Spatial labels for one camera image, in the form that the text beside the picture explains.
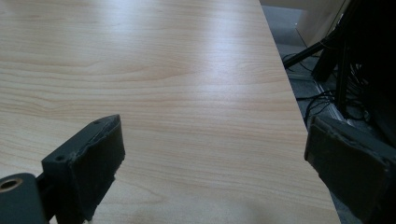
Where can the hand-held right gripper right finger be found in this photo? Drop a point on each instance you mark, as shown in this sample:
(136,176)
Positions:
(351,169)

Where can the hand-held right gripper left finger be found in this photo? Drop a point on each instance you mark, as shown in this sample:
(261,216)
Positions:
(84,165)

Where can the beige cabinet panel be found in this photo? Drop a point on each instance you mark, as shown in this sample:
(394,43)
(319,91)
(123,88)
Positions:
(320,21)

